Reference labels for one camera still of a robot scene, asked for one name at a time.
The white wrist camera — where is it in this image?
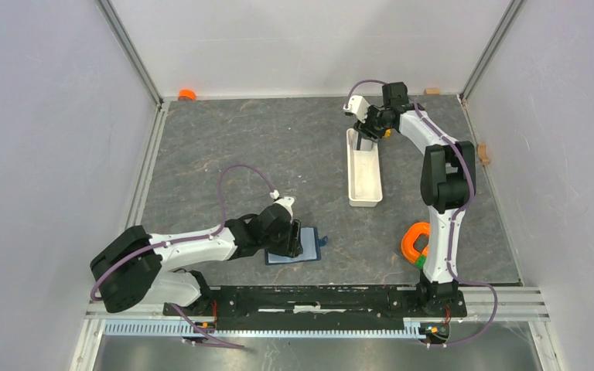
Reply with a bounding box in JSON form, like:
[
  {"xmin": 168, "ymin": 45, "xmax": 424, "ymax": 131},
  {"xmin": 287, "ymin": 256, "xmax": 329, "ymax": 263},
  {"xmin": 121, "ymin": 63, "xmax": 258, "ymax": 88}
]
[
  {"xmin": 343, "ymin": 95, "xmax": 370, "ymax": 123},
  {"xmin": 270, "ymin": 189, "xmax": 295, "ymax": 220}
]

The white cable comb rail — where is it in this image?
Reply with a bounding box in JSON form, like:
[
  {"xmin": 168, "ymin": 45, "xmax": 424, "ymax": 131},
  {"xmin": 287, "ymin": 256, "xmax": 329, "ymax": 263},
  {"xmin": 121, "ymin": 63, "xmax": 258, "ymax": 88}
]
[{"xmin": 103, "ymin": 319, "xmax": 425, "ymax": 340}]

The orange plastic ring toy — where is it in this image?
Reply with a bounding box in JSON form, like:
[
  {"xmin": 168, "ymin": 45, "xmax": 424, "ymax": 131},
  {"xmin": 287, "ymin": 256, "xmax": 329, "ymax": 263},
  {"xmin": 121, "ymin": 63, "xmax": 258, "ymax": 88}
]
[{"xmin": 400, "ymin": 222, "xmax": 430, "ymax": 266}]

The orange round cap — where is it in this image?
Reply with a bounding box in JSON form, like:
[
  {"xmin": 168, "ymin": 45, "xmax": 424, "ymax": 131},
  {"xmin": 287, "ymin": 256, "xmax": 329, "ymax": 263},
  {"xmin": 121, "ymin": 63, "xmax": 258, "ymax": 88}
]
[{"xmin": 177, "ymin": 89, "xmax": 196, "ymax": 101}]

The blue card holder wallet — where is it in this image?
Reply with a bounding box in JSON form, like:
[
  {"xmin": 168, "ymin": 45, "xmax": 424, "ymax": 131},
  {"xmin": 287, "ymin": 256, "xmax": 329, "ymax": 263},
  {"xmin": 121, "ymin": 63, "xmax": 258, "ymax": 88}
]
[{"xmin": 265, "ymin": 226, "xmax": 329, "ymax": 266}]

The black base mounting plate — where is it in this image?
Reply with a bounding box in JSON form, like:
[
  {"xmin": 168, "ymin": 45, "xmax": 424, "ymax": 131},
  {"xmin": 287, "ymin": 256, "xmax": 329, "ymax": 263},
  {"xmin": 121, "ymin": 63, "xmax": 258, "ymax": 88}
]
[{"xmin": 163, "ymin": 284, "xmax": 467, "ymax": 331}]

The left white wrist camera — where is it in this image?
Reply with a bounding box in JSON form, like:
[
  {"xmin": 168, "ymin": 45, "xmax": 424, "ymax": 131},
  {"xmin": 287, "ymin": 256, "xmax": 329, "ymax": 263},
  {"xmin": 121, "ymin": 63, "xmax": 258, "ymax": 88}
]
[{"xmin": 270, "ymin": 189, "xmax": 295, "ymax": 220}]

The white plastic tray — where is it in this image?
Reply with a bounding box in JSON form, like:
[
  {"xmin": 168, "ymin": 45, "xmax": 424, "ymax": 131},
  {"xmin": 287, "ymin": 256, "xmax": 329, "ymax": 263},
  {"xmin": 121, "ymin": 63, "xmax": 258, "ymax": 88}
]
[{"xmin": 346, "ymin": 128, "xmax": 383, "ymax": 207}]

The curved wooden piece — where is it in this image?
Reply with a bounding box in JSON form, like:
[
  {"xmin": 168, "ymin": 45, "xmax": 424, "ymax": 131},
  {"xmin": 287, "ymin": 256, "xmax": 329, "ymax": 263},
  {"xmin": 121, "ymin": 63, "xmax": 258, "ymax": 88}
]
[{"xmin": 476, "ymin": 143, "xmax": 491, "ymax": 166}]

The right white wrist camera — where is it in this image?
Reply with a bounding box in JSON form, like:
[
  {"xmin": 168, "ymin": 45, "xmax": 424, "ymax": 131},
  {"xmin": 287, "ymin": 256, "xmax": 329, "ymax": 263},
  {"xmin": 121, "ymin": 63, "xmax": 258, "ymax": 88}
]
[{"xmin": 343, "ymin": 95, "xmax": 370, "ymax": 123}]

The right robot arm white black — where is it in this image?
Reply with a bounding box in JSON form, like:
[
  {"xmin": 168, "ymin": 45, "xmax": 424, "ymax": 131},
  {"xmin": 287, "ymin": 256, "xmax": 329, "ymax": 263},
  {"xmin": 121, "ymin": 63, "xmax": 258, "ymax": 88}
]
[{"xmin": 346, "ymin": 82, "xmax": 476, "ymax": 315}]

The green toy block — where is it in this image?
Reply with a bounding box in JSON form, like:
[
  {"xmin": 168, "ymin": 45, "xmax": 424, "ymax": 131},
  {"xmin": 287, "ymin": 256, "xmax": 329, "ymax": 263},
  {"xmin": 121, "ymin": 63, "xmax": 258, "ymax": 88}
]
[{"xmin": 414, "ymin": 255, "xmax": 427, "ymax": 270}]

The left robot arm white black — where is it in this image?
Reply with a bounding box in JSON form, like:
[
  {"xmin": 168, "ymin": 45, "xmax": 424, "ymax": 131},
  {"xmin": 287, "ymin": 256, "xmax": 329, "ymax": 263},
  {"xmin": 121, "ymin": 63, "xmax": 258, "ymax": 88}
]
[{"xmin": 90, "ymin": 197, "xmax": 302, "ymax": 315}]

